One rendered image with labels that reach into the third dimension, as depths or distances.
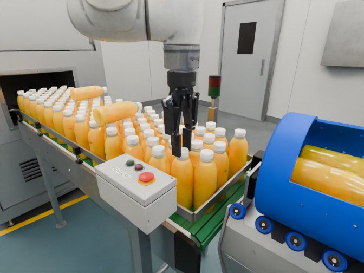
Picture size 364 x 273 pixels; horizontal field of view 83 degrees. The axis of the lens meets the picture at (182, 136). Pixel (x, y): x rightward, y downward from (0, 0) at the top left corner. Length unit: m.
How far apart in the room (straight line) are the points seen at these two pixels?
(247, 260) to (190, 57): 0.55
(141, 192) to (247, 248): 0.35
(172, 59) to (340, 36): 3.41
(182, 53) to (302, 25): 3.76
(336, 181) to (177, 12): 0.47
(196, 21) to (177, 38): 0.05
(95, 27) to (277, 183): 0.50
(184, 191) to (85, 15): 0.50
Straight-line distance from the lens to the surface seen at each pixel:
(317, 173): 0.53
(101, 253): 1.83
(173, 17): 0.49
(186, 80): 0.51
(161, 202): 0.49
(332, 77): 4.04
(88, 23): 0.52
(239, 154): 0.78
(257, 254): 0.66
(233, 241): 0.68
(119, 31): 0.50
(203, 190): 0.64
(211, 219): 0.69
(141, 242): 0.66
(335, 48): 3.80
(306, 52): 4.14
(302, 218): 0.52
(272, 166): 0.49
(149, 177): 0.48
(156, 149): 0.62
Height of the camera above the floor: 1.38
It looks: 23 degrees down
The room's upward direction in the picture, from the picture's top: straight up
